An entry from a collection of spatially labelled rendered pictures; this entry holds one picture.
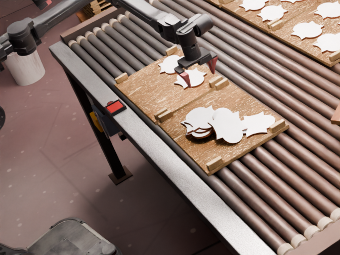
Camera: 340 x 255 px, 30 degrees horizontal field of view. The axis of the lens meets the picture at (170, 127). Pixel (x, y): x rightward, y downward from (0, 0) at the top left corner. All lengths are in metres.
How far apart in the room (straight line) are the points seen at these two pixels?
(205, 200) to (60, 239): 1.31
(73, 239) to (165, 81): 0.99
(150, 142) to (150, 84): 0.37
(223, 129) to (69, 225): 1.31
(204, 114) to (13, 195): 2.05
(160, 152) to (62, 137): 2.08
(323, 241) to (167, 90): 1.08
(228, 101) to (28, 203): 1.88
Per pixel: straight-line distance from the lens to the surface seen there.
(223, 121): 2.30
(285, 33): 2.81
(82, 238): 3.23
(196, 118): 2.35
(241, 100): 2.48
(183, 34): 2.06
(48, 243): 3.31
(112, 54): 3.12
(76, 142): 4.29
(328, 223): 1.96
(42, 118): 4.70
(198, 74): 2.69
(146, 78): 2.80
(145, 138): 2.49
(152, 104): 2.62
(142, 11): 2.22
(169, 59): 2.85
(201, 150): 2.30
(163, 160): 2.35
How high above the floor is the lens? 2.37
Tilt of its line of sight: 36 degrees down
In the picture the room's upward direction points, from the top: 21 degrees counter-clockwise
